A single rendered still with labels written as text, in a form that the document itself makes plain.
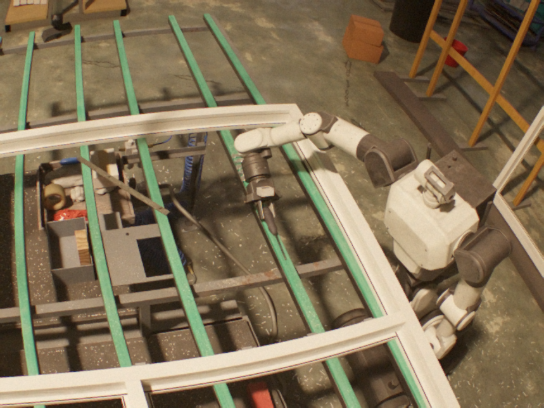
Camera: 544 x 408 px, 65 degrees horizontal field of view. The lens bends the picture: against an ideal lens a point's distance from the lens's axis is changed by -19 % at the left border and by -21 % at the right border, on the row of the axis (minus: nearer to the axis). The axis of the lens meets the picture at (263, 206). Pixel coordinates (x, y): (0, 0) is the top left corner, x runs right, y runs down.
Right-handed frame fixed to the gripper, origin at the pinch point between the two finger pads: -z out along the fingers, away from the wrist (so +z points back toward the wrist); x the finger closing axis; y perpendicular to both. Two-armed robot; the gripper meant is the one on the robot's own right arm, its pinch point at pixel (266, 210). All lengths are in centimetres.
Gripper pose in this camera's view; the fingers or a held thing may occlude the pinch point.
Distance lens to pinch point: 173.4
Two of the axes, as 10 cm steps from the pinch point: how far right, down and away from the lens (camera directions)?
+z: -2.3, -9.4, 2.4
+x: 9.2, -1.3, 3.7
